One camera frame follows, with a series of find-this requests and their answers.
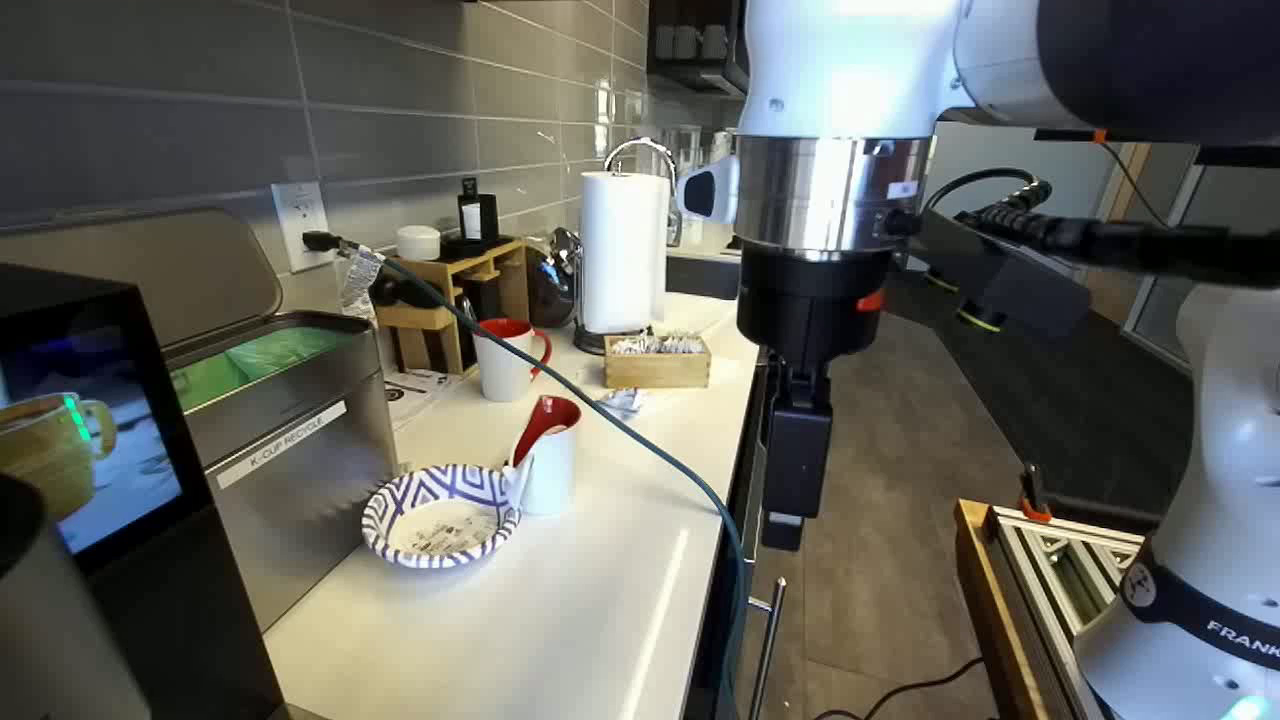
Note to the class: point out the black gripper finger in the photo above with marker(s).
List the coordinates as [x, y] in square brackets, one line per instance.
[798, 461]

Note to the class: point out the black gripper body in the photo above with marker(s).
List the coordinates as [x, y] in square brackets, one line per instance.
[805, 301]

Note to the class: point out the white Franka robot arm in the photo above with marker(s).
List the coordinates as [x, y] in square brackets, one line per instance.
[1240, 440]

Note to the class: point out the kitchen sink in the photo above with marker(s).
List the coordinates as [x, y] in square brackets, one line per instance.
[700, 277]

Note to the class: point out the wooden box of sachets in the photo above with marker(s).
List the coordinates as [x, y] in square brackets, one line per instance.
[659, 363]

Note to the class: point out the crumpled clear wrapper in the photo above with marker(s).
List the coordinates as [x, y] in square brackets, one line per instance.
[623, 401]

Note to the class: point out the white paper towel roll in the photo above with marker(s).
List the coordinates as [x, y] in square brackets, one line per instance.
[623, 254]

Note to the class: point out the chrome paper towel holder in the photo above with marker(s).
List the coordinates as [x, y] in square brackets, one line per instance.
[596, 341]

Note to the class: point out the white mug red inside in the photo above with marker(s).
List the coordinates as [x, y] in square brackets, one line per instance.
[548, 464]

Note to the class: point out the dark glass bottle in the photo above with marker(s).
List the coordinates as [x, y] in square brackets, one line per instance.
[479, 218]

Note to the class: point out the blue patterned paper bowl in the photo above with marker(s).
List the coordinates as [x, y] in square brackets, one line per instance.
[438, 522]

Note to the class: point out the wooden counter rack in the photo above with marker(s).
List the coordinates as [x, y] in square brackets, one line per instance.
[440, 313]

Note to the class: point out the small white jar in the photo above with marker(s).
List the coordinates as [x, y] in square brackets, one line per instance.
[419, 243]

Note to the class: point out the black boom pole orange clips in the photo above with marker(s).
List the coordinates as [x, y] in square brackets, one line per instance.
[1240, 152]

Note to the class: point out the black power plug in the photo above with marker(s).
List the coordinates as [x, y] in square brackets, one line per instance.
[326, 243]

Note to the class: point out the stainless steel countertop appliance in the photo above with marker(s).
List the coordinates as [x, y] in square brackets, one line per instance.
[306, 440]

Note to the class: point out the black coffee machine with screen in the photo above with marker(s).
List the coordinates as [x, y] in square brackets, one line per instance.
[126, 587]

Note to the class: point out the black wrist camera block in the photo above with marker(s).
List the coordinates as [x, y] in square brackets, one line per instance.
[1014, 286]

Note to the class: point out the dark upper wall cabinet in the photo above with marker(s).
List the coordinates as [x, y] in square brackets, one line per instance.
[692, 47]

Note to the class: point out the white wall outlet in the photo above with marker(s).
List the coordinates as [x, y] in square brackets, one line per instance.
[299, 215]

